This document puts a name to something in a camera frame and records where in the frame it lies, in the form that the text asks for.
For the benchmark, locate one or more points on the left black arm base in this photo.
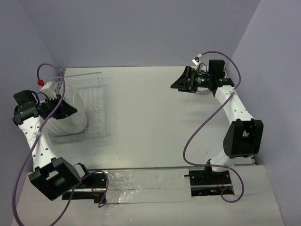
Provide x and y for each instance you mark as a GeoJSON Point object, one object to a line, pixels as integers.
{"type": "Point", "coordinates": [92, 188]}

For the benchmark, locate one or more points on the silver tape sheet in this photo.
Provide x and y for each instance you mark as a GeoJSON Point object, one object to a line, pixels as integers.
{"type": "Point", "coordinates": [148, 186]}

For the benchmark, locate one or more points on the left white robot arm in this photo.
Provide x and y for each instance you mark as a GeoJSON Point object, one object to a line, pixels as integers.
{"type": "Point", "coordinates": [52, 175]}

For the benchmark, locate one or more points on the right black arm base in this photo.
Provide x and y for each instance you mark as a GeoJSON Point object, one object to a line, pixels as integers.
{"type": "Point", "coordinates": [208, 183]}

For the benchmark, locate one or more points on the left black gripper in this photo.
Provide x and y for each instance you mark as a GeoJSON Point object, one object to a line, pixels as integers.
{"type": "Point", "coordinates": [65, 110]}

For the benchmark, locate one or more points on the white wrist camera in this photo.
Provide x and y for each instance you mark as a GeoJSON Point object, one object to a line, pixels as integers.
{"type": "Point", "coordinates": [49, 89]}
{"type": "Point", "coordinates": [197, 60]}

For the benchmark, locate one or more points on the white wire dish rack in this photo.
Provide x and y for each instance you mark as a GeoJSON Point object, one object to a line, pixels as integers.
{"type": "Point", "coordinates": [91, 88]}

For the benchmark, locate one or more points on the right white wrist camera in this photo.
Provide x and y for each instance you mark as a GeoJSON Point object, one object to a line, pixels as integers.
{"type": "Point", "coordinates": [197, 60]}

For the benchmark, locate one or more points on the green rim plate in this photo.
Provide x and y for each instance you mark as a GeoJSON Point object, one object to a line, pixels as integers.
{"type": "Point", "coordinates": [79, 118]}

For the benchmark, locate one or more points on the green red ring plate back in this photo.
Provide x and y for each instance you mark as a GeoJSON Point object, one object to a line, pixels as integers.
{"type": "Point", "coordinates": [206, 91]}

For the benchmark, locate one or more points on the green red ring plate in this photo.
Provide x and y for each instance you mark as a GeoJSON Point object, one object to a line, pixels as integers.
{"type": "Point", "coordinates": [206, 91]}
{"type": "Point", "coordinates": [66, 126]}

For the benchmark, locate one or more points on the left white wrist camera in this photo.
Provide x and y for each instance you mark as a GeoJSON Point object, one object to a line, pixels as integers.
{"type": "Point", "coordinates": [49, 89]}

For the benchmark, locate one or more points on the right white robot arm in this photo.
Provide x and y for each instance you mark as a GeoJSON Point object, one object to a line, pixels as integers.
{"type": "Point", "coordinates": [243, 137]}

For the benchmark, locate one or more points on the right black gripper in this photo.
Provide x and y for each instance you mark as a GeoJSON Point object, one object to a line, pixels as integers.
{"type": "Point", "coordinates": [182, 83]}

